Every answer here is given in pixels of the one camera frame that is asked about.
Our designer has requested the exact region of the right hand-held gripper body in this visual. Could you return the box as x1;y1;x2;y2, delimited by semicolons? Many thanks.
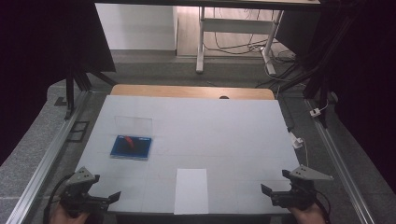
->
270;164;334;211

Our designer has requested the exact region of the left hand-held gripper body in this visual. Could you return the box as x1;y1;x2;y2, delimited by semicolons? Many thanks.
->
60;166;110;217

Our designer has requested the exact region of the blue case with clear lid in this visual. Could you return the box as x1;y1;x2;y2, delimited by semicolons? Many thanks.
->
109;115;154;161

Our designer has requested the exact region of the red stamp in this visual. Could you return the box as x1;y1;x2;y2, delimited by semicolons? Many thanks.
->
123;135;136;151

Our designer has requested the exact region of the person's right hand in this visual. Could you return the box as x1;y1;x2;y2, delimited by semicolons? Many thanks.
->
287;203;327;224

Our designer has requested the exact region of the person's left hand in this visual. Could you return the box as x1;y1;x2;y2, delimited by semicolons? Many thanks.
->
49;203;91;224

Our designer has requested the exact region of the small white plug adapter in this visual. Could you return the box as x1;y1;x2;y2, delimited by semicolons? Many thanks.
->
309;100;331;119

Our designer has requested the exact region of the white table cover board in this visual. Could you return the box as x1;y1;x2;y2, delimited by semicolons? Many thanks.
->
74;94;302;217

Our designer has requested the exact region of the white paper sheet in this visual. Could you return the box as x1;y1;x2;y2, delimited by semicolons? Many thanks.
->
173;168;210;216

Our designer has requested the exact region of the black metal stand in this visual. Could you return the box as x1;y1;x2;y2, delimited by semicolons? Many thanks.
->
63;60;119;121
274;6;356;129

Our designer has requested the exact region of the black curtain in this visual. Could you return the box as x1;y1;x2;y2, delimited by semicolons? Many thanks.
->
320;0;396;195
0;0;117;166

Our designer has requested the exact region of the white cabinet panel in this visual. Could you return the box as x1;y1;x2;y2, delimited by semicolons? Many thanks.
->
94;3;179;51

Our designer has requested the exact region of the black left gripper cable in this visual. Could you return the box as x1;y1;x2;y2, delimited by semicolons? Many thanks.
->
42;173;76;224

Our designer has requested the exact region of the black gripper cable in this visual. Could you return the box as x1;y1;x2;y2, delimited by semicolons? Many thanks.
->
313;189;332;224
42;173;76;224

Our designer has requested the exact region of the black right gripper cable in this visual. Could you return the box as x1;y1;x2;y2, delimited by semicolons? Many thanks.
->
313;189;332;224

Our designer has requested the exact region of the white plug with cable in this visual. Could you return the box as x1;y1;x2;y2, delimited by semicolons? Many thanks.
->
290;132;310;168

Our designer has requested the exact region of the black floor bracket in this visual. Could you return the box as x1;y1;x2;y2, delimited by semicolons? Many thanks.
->
65;120;91;144

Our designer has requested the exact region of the black floor cable loop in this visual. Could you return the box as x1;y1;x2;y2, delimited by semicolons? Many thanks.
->
203;7;274;56

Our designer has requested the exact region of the white desk frame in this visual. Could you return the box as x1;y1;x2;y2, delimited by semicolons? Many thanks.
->
94;0;321;77

